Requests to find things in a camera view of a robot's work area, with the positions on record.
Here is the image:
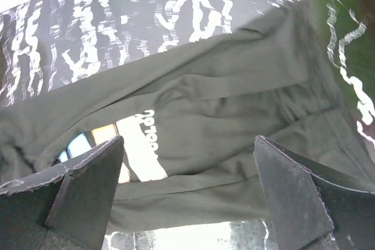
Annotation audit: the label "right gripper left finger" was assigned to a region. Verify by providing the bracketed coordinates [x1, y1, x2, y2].
[1, 136, 124, 250]

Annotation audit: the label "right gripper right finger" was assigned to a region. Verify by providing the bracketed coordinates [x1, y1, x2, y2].
[254, 136, 374, 250]

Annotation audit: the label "black printed t-shirt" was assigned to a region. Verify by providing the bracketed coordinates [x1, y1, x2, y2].
[1, 3, 374, 232]

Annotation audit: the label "black marble pattern mat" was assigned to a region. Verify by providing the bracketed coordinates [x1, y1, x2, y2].
[1, 0, 374, 249]

